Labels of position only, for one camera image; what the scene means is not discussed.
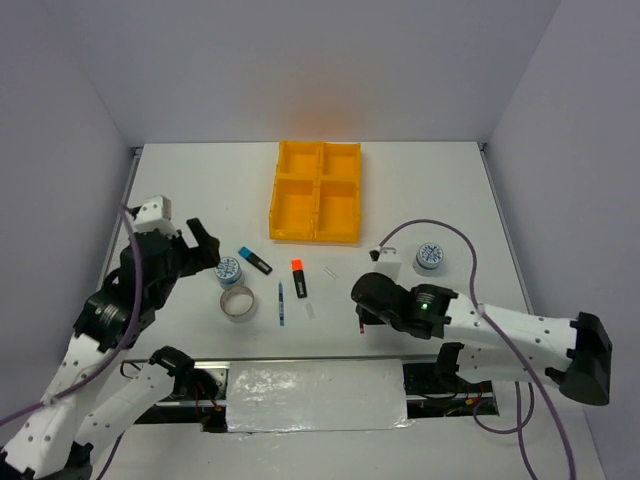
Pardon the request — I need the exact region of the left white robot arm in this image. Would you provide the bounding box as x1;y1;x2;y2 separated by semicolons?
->
1;218;220;479

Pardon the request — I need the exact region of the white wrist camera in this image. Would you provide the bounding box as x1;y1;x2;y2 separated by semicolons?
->
130;195;176;237
369;246;402;282

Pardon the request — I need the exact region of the left blue putty jar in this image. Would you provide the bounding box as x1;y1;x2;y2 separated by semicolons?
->
214;256;244;290

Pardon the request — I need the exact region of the yellow four-compartment organizer tray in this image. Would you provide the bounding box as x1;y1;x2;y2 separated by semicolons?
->
268;141;362;245

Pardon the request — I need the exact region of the blue putty jar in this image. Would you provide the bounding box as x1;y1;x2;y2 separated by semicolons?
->
413;242;444;276
214;256;244;290

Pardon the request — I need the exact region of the orange cap black highlighter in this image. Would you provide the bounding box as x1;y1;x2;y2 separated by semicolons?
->
291;259;308;299

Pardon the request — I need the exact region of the right blue putty jar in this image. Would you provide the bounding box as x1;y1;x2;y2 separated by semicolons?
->
413;242;444;276

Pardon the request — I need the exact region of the blue cap black highlighter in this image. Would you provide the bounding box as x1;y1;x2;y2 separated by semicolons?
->
238;246;273;275

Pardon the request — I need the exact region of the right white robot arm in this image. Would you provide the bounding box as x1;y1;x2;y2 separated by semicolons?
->
351;272;613;406

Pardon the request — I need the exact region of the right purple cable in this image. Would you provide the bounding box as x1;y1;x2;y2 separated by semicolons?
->
377;218;576;480

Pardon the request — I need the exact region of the silver foil covered panel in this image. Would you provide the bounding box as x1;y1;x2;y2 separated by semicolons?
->
226;359;410;433

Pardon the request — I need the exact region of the clear tape roll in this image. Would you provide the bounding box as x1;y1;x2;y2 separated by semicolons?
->
219;285;257;323

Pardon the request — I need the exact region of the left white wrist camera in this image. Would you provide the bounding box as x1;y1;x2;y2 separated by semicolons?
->
130;195;176;237

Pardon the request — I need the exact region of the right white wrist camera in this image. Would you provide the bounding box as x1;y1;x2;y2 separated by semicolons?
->
369;246;402;282

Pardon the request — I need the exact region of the blue gel pen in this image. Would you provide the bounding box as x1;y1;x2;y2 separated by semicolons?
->
278;281;285;327

